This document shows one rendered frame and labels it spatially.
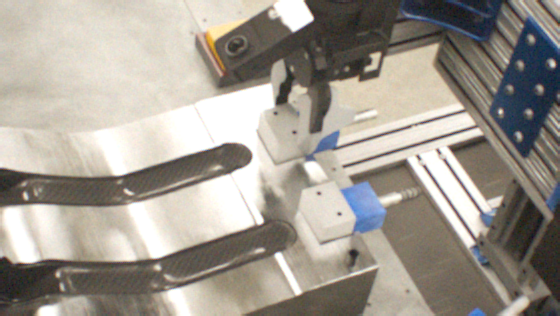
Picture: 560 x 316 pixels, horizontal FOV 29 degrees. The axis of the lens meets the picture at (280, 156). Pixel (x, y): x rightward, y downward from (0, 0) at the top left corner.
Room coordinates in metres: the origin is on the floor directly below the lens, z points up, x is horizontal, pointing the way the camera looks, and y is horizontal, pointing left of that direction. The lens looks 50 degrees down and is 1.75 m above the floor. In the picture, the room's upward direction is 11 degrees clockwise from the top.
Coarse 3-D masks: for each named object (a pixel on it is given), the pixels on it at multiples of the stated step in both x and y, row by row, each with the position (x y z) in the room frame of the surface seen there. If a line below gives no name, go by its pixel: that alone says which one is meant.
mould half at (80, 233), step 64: (0, 128) 0.66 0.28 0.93; (128, 128) 0.73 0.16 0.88; (192, 128) 0.75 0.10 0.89; (256, 128) 0.76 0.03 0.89; (192, 192) 0.66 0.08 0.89; (256, 192) 0.67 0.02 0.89; (0, 256) 0.51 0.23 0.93; (64, 256) 0.53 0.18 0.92; (128, 256) 0.57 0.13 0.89; (320, 256) 0.61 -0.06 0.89
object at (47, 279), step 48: (240, 144) 0.73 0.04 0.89; (0, 192) 0.57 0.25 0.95; (48, 192) 0.61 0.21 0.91; (96, 192) 0.64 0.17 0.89; (144, 192) 0.66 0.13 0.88; (240, 240) 0.62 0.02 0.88; (288, 240) 0.62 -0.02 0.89; (0, 288) 0.50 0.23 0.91; (48, 288) 0.50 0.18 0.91; (96, 288) 0.52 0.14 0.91; (144, 288) 0.54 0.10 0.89
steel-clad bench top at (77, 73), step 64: (0, 0) 0.97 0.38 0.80; (64, 0) 0.99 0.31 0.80; (128, 0) 1.02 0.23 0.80; (192, 0) 1.04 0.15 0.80; (0, 64) 0.86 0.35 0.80; (64, 64) 0.88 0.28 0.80; (128, 64) 0.90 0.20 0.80; (192, 64) 0.92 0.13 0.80; (64, 128) 0.78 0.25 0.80; (384, 256) 0.69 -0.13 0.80
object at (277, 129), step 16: (272, 112) 0.76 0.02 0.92; (288, 112) 0.76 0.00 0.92; (368, 112) 0.80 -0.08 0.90; (272, 128) 0.73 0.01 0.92; (288, 128) 0.74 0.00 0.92; (272, 144) 0.73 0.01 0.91; (288, 144) 0.72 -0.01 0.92; (320, 144) 0.75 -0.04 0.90; (336, 144) 0.76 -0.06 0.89; (272, 160) 0.72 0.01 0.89; (288, 160) 0.72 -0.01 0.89
